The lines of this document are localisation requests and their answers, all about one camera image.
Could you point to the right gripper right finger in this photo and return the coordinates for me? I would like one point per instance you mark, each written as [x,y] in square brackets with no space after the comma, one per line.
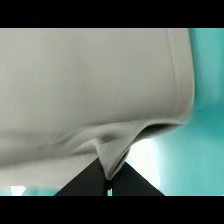
[133,183]

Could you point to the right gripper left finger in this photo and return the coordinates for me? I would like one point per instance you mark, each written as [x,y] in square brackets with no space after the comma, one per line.
[89,182]

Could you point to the white garment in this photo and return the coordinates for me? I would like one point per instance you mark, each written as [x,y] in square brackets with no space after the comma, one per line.
[93,86]

